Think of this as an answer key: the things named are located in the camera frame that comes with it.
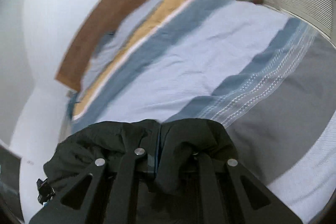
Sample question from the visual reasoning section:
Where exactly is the black puffer coat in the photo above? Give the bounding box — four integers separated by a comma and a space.
43, 118, 268, 224

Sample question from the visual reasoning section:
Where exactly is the blue crumpled cloth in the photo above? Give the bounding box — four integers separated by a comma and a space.
66, 93, 78, 120

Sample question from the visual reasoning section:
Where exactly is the striped bed duvet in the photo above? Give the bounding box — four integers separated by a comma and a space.
72, 0, 335, 223

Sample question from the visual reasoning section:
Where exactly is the blue grey pillow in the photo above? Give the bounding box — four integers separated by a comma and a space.
93, 32, 114, 57

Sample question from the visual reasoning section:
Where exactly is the wooden headboard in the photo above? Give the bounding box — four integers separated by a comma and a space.
55, 0, 147, 92

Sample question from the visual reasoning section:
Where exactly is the wall switch plate left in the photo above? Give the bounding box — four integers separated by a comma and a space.
66, 90, 76, 98

